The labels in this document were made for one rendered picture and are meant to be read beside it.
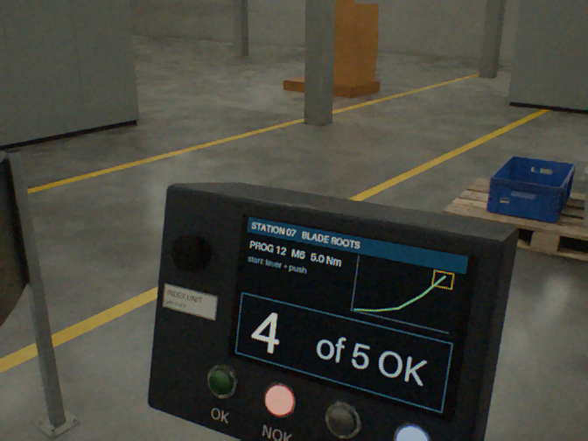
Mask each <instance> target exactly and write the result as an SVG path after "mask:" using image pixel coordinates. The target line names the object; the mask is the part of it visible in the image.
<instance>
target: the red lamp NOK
mask: <svg viewBox="0 0 588 441"><path fill-rule="evenodd" d="M263 400H264V404H265V407H266V409H267V410H268V412H269V413H271V414H273V415H274V416H276V417H288V416H290V415H291V414H292V413H293V412H294V411H295V410H296V409H297V407H298V396H297V394H295V391H294V390H293V388H292V387H291V386H290V385H288V384H287V383H285V382H283V381H275V382H273V383H271V384H270V385H269V386H268V387H267V388H266V389H265V391H264V395H263Z"/></svg>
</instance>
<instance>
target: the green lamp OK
mask: <svg viewBox="0 0 588 441"><path fill-rule="evenodd" d="M207 383H208V386H209V388H210V390H211V391H212V392H213V394H214V395H216V396H218V397H219V398H229V397H231V396H233V395H234V394H235V393H236V391H237V389H238V386H239V382H238V376H237V374H236V372H235V371H234V370H233V369H232V368H231V367H230V366H229V365H227V364H217V365H215V366H214V367H212V368H211V369H210V371H209V373H208V376H207Z"/></svg>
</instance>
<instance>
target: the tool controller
mask: <svg viewBox="0 0 588 441"><path fill-rule="evenodd" d="M517 240H519V230H517V227H516V226H514V225H512V224H507V223H501V222H496V221H489V220H478V219H473V218H466V217H460V216H455V215H449V214H443V213H432V212H425V211H420V210H414V209H408V208H402V207H396V206H384V205H379V204H374V202H366V201H361V200H355V199H343V198H338V197H333V196H326V195H321V194H314V193H308V192H298V191H292V190H285V189H280V188H274V187H267V186H261V185H251V184H244V183H239V182H227V183H181V184H173V185H168V187H167V189H166V196H165V207H164V225H163V236H162V246H161V256H160V267H159V277H158V287H157V307H156V317H155V326H154V337H153V347H152V358H151V368H150V387H149V397H148V403H149V406H150V407H151V408H153V409H154V410H159V411H162V412H164V413H166V414H169V415H173V416H175V417H179V418H182V419H185V420H186V421H189V422H192V423H195V424H199V425H202V426H205V427H207V428H209V430H212V431H217V432H219V433H222V434H225V435H228V436H230V437H232V438H237V439H240V440H241V441H393V436H394V433H396V428H397V427H398V426H399V425H400V424H402V423H404V422H407V421H413V422H417V423H420V424H422V425H424V426H425V427H426V428H427V430H428V431H429V432H430V434H431V436H432V438H433V441H484V440H485V435H486V428H487V419H488V413H489V408H490V402H491V396H492V391H493V385H494V381H495V375H496V369H497V364H498V359H499V352H500V347H501V337H502V332H503V326H504V320H505V315H506V309H507V304H508V293H509V289H510V284H511V277H512V272H513V267H514V261H515V251H516V245H517ZM241 291H247V292H251V293H255V294H258V295H263V296H266V297H270V298H277V299H281V300H284V301H289V302H292V303H293V304H297V305H301V308H300V315H299V322H298V330H297V344H296V352H294V360H293V367H292V371H290V370H288V369H285V368H281V367H276V366H273V365H270V364H266V363H263V362H260V361H257V360H251V359H249V358H244V357H241V356H239V355H235V354H234V350H235V335H236V326H237V317H238V309H239V300H240V292H241ZM217 364H227V365H229V366H230V367H231V368H232V369H233V370H234V371H235V372H236V374H237V376H238V382H239V386H238V389H237V391H236V393H235V394H234V395H233V396H231V397H229V398H219V397H218V396H216V395H214V394H213V392H212V391H211V390H210V388H209V386H208V383H207V376H208V373H209V371H210V369H211V368H212V367H214V366H215V365H217ZM273 382H285V383H287V384H288V385H290V386H291V387H292V388H293V390H294V391H295V394H297V399H298V401H297V409H295V411H294V412H293V413H292V414H291V415H290V416H287V417H277V416H274V415H273V414H271V413H269V412H268V410H267V409H266V407H265V404H264V400H263V395H264V391H265V389H266V388H267V387H268V386H269V385H270V384H271V383H273ZM337 400H346V401H349V402H351V403H352V404H353V405H354V406H355V407H356V408H357V409H358V411H359V412H360V415H361V419H362V426H361V428H360V432H359V433H358V434H357V435H356V436H354V437H352V438H347V439H344V438H339V437H336V436H335V435H333V434H332V433H331V432H330V430H329V428H328V426H327V423H326V412H327V410H328V408H329V406H330V405H331V404H332V403H333V402H334V401H337Z"/></svg>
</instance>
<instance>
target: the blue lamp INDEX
mask: <svg viewBox="0 0 588 441"><path fill-rule="evenodd" d="M393 441H433V438H432V436H431V434H430V432H429V431H428V430H427V428H426V427H425V426H424V425H422V424H421V423H417V422H413V421H407V422H404V423H401V424H400V425H399V426H398V427H397V428H396V431H395V433H394V436H393Z"/></svg>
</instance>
